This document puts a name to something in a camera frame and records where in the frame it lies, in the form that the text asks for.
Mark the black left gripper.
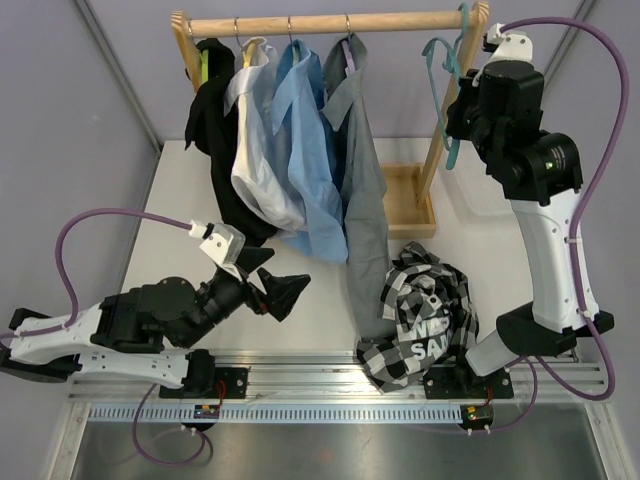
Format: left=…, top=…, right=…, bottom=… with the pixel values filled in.
left=180, top=248, right=311, bottom=350

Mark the teal plastic hanger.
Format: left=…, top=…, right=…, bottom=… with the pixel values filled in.
left=422, top=1, right=473, bottom=170

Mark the grey shirt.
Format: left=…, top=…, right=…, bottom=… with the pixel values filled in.
left=323, top=34, right=394, bottom=341

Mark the black white checked shirt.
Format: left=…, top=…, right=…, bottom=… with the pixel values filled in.
left=356, top=241, right=479, bottom=394

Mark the purple plastic hanger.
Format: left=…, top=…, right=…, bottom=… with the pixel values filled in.
left=341, top=13, right=356, bottom=76

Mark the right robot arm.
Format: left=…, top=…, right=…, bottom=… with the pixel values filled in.
left=446, top=60, right=615, bottom=396

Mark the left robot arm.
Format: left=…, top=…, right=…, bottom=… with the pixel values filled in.
left=1, top=247, right=311, bottom=399

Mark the blue shirt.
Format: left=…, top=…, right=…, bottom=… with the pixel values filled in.
left=271, top=39, right=348, bottom=264

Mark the yellow plastic hanger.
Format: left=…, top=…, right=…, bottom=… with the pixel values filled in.
left=234, top=17, right=257, bottom=72

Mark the green plastic hanger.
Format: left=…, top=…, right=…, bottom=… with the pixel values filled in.
left=185, top=22, right=207, bottom=92

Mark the wooden clothes rack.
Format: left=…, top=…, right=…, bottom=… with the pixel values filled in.
left=170, top=1, right=489, bottom=240

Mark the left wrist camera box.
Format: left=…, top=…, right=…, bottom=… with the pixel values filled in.
left=199, top=223, right=246, bottom=267

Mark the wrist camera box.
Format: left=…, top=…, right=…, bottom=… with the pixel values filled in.
left=483, top=23, right=533, bottom=63
left=199, top=223, right=246, bottom=267

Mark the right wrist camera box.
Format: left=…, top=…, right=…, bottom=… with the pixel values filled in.
left=483, top=23, right=533, bottom=63

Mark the white slotted cable duct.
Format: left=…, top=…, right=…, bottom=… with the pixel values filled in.
left=89, top=403, right=462, bottom=424

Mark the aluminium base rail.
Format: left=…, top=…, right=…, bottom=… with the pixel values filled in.
left=68, top=351, right=606, bottom=404

